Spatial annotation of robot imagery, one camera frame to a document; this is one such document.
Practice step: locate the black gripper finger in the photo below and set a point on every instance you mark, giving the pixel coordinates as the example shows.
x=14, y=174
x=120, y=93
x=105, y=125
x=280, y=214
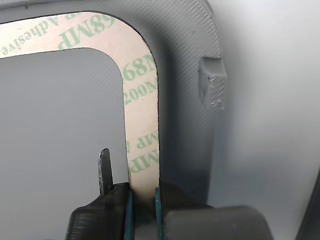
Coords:
x=100, y=220
x=200, y=222

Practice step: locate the grey frame holder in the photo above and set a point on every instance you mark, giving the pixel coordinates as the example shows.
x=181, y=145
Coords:
x=180, y=100

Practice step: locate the beige adhesive rectangular frame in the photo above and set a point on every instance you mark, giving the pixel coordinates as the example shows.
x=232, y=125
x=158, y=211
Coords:
x=140, y=120

